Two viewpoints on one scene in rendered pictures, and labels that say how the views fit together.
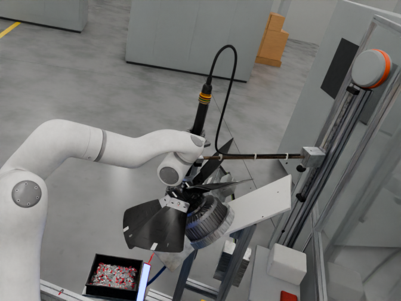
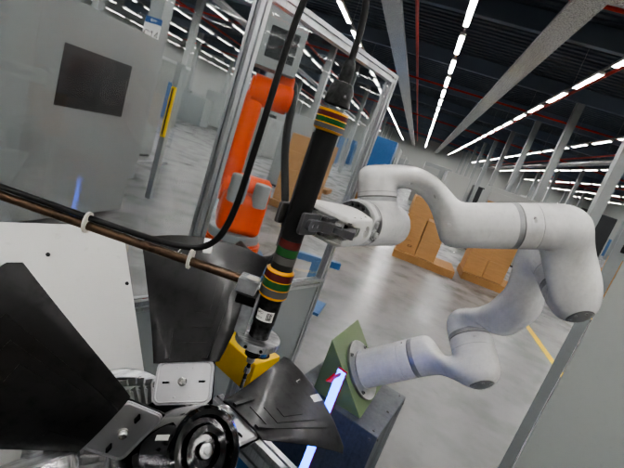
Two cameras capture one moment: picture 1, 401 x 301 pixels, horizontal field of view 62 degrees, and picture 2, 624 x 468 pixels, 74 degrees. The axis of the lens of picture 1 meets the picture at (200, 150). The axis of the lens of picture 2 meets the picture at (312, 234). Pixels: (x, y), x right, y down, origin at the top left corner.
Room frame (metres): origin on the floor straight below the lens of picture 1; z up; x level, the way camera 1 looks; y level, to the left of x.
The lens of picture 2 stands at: (1.64, 0.33, 1.67)
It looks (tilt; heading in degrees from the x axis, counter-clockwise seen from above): 13 degrees down; 207
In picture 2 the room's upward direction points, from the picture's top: 19 degrees clockwise
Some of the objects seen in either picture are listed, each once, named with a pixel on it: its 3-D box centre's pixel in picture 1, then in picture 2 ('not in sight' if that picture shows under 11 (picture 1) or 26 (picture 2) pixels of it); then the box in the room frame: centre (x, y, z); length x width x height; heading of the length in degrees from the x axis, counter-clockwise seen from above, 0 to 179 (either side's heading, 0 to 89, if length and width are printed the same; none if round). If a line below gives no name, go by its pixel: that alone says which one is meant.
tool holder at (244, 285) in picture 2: (190, 166); (259, 312); (1.13, 0.02, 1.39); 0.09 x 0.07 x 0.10; 118
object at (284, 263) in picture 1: (286, 261); not in sight; (1.24, -0.57, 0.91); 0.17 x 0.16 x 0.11; 83
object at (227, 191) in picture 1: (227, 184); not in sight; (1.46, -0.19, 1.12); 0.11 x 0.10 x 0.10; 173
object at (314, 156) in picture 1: (312, 156); not in sight; (1.41, -0.52, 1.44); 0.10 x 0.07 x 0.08; 118
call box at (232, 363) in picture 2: not in sight; (244, 359); (0.73, -0.21, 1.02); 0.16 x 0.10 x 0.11; 83
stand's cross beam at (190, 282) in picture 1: (201, 288); not in sight; (1.23, -0.20, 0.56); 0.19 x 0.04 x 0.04; 83
